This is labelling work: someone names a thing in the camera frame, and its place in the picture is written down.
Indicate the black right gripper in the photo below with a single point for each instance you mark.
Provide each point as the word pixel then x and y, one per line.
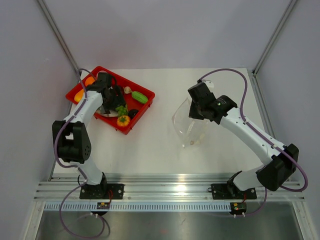
pixel 193 113

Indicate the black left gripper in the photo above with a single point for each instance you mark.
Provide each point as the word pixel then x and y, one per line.
pixel 118 100

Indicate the grey toy fish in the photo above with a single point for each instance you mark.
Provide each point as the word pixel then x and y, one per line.
pixel 106 113

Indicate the green grape bunch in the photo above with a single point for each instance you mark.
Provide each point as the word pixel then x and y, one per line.
pixel 121 111

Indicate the orange bell pepper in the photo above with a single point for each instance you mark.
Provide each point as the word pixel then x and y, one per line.
pixel 123 121

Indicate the clear zip top bag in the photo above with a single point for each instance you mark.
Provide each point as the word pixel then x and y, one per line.
pixel 191 132

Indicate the green bitter gourd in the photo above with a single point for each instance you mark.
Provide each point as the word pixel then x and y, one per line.
pixel 141 98

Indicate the dark purple eggplant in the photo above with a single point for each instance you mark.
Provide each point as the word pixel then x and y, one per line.
pixel 132 113

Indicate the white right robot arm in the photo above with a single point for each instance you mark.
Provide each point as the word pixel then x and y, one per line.
pixel 278 160

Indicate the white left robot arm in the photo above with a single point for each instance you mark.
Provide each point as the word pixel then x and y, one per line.
pixel 71 142

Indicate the white garlic bulb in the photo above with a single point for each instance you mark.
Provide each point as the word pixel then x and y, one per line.
pixel 127 90

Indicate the orange fruit upper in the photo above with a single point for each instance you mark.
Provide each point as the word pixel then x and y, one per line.
pixel 89 81

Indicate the yellow orange mango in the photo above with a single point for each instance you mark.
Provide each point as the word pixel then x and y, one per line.
pixel 78 96

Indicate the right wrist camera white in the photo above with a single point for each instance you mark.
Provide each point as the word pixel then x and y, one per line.
pixel 208 83

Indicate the right aluminium corner post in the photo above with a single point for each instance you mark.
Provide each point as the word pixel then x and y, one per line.
pixel 275 35

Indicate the aluminium corner post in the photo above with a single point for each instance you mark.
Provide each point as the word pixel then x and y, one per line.
pixel 275 35
pixel 44 8

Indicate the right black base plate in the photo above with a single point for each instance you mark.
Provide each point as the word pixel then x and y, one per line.
pixel 224 191

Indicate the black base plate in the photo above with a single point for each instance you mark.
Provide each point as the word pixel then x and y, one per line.
pixel 113 191
pixel 224 191

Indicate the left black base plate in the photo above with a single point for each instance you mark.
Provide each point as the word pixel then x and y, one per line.
pixel 113 191

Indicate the aluminium rail frame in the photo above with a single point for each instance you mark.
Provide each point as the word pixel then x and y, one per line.
pixel 150 161

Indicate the left aluminium corner post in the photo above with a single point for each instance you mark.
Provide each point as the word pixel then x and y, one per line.
pixel 44 8

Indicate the white slotted cable duct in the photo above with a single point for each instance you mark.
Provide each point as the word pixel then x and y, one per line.
pixel 118 206

